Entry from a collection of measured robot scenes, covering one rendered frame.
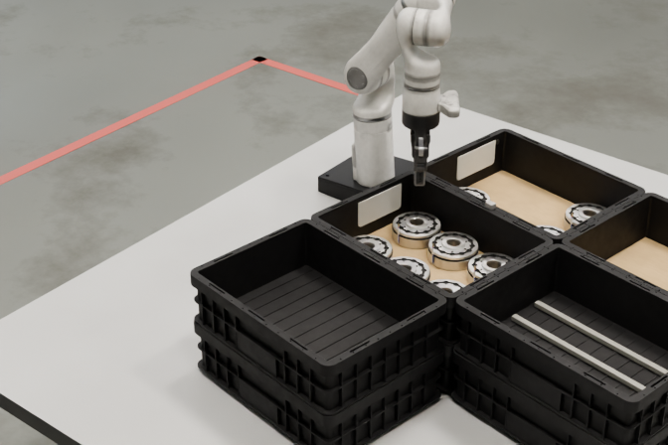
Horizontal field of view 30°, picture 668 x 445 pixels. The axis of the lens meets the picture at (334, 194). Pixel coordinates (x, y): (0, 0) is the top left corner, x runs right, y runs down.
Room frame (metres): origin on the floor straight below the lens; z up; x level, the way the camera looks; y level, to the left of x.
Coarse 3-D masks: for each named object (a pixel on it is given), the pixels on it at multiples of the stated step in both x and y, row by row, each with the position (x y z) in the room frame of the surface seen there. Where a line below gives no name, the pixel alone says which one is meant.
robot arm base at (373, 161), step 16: (368, 128) 2.60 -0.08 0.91; (384, 128) 2.60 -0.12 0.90; (352, 144) 2.64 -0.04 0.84; (368, 144) 2.60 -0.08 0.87; (384, 144) 2.60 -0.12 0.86; (352, 160) 2.64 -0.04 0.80; (368, 160) 2.60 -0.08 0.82; (384, 160) 2.60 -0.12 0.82; (368, 176) 2.60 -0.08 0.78; (384, 176) 2.60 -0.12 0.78
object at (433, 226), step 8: (400, 216) 2.27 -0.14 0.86; (408, 216) 2.28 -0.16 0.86; (424, 216) 2.28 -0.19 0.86; (432, 216) 2.27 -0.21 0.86; (400, 224) 2.24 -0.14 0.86; (432, 224) 2.24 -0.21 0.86; (400, 232) 2.21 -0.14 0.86; (408, 232) 2.21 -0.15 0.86; (416, 232) 2.21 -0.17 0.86; (424, 232) 2.21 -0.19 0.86; (432, 232) 2.21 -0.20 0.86
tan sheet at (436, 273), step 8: (376, 232) 2.26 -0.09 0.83; (384, 232) 2.26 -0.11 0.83; (392, 240) 2.23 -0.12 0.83; (400, 248) 2.19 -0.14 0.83; (408, 248) 2.19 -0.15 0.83; (424, 248) 2.19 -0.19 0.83; (416, 256) 2.16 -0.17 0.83; (424, 256) 2.16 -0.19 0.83; (432, 272) 2.10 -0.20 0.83; (440, 272) 2.10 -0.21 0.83; (448, 272) 2.10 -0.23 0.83; (456, 272) 2.10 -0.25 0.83; (464, 272) 2.10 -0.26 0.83; (456, 280) 2.07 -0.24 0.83; (464, 280) 2.07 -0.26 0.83
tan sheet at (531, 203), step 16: (496, 176) 2.51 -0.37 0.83; (512, 176) 2.51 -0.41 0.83; (496, 192) 2.43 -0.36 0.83; (512, 192) 2.43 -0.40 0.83; (528, 192) 2.43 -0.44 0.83; (544, 192) 2.43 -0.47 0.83; (512, 208) 2.36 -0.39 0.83; (528, 208) 2.36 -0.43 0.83; (544, 208) 2.36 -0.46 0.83; (560, 208) 2.36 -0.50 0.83; (544, 224) 2.29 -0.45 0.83; (560, 224) 2.29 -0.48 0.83
